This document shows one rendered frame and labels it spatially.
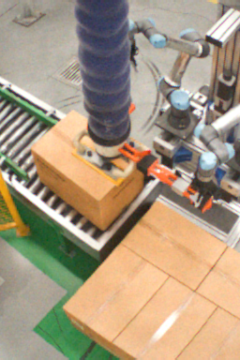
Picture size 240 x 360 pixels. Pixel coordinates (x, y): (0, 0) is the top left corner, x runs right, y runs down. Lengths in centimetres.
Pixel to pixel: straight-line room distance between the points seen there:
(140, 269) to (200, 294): 43
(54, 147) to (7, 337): 152
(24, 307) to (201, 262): 140
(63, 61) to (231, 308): 316
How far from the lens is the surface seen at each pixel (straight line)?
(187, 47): 250
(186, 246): 310
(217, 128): 226
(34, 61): 504
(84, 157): 268
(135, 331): 289
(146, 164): 249
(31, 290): 363
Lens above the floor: 337
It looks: 58 degrees down
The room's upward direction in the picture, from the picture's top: 4 degrees counter-clockwise
